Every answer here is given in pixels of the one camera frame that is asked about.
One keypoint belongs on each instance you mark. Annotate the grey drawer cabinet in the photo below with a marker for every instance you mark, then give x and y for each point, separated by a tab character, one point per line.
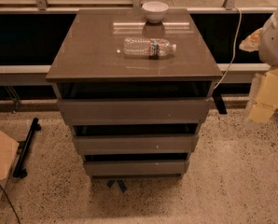
91	66

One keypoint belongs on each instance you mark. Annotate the grey middle drawer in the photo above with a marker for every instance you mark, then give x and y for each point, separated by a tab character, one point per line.
106	145

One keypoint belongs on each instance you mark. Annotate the black metal stand bar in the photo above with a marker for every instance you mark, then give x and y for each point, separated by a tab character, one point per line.
23	148

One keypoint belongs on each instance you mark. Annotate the clear plastic water bottle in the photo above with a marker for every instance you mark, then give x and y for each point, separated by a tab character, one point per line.
153	48

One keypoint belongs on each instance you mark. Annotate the grey drawer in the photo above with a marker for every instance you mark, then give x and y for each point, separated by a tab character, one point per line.
106	145
136	168
77	112

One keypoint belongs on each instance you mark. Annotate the grey bottom drawer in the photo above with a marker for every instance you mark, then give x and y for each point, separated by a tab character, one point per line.
136	168

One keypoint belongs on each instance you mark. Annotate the grey top drawer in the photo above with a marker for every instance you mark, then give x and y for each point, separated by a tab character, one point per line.
77	112

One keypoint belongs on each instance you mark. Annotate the white ceramic bowl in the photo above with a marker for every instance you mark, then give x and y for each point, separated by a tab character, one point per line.
155	11

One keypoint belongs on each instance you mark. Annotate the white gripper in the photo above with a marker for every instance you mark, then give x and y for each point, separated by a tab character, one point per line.
275	44

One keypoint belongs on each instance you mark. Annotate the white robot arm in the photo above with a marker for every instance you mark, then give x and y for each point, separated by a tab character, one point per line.
265	41

